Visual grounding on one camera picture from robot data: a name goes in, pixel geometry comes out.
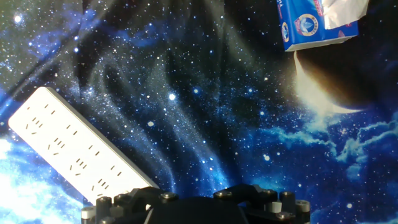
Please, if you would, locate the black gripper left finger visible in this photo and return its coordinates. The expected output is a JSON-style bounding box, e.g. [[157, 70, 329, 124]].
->
[[80, 186, 180, 224]]

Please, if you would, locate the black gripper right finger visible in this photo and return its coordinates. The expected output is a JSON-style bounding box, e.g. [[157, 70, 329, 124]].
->
[[213, 183, 312, 224]]

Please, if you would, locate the white power strip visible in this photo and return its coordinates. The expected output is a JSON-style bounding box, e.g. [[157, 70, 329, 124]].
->
[[7, 86, 160, 206]]

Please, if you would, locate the galaxy and forest print cloth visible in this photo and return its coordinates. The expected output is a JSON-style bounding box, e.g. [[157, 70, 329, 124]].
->
[[0, 0, 398, 224]]

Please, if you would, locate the blue tissue pack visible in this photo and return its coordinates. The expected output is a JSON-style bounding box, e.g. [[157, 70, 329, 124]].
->
[[276, 0, 360, 52]]

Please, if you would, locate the white tissue sheet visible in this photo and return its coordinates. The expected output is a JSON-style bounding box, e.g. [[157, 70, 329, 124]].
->
[[321, 0, 371, 30]]

